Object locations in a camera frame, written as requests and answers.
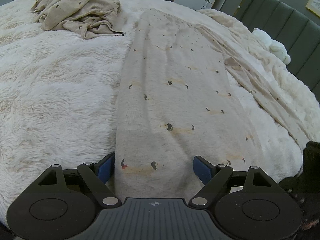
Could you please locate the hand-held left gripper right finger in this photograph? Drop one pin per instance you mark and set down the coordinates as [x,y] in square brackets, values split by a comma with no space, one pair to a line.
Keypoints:
[202,171]

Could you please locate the white fluffy blanket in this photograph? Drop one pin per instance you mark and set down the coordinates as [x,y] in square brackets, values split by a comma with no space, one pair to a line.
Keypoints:
[50,92]

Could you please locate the cream plush blanket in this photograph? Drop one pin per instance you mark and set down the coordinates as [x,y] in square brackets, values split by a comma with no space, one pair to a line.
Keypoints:
[282,80]

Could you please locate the beige printed pajama top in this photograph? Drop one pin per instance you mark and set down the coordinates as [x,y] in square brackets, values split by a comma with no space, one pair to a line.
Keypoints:
[75,7]

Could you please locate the beige printed pajama pants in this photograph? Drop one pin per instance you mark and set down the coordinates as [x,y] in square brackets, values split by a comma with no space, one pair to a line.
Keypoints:
[175,92]

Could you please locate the grey padded headboard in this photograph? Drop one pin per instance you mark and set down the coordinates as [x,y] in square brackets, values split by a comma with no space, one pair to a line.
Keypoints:
[300,30]

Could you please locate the white plush toy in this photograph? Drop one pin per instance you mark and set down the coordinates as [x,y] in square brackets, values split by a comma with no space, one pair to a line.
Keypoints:
[275,47]

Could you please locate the framed picture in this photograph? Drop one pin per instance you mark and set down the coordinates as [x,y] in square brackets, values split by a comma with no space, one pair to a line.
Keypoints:
[315,3]

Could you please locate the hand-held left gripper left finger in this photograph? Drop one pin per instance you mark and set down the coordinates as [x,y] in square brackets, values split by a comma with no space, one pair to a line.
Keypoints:
[105,171]

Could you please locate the person's right hand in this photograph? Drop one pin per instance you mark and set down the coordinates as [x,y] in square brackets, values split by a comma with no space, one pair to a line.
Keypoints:
[312,223]

